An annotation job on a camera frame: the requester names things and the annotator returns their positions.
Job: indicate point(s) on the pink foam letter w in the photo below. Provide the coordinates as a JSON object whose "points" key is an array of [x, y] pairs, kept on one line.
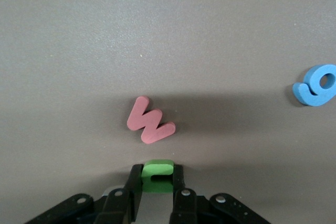
{"points": [[151, 132]]}

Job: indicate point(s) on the blue foam digit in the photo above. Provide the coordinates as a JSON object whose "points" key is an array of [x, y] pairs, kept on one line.
{"points": [[307, 93]]}

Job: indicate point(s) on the green foam letter n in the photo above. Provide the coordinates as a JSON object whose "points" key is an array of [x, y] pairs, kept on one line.
{"points": [[157, 167]]}

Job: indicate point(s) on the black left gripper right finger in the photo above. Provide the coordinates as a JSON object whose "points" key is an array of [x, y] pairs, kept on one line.
{"points": [[185, 208]]}

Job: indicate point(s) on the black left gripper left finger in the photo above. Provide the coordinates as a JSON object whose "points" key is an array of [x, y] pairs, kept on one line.
{"points": [[118, 208]]}

